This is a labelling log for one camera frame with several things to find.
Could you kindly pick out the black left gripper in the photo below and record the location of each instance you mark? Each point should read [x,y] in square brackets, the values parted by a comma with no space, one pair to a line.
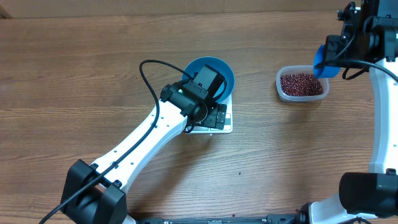
[212,119]

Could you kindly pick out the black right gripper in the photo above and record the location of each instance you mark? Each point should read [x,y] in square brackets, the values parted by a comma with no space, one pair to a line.
[332,44]

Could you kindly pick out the blue plastic scoop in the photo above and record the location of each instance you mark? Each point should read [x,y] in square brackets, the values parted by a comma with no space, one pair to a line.
[323,71]

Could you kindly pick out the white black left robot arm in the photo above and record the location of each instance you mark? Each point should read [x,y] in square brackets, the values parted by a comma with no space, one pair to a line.
[97,192]

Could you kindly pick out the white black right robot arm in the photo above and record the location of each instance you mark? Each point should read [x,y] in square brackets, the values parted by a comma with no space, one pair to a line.
[373,194]

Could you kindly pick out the white digital kitchen scale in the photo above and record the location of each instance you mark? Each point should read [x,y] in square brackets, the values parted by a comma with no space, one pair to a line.
[228,126]

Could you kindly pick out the teal blue bowl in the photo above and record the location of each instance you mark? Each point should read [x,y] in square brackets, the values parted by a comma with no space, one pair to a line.
[219,65]

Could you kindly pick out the clear plastic food container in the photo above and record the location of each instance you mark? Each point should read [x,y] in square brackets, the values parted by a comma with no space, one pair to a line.
[294,70]

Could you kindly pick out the red adzuki beans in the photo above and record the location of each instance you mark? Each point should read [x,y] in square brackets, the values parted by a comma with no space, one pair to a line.
[301,84]

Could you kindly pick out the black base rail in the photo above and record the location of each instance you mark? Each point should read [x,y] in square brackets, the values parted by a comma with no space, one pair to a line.
[214,221]

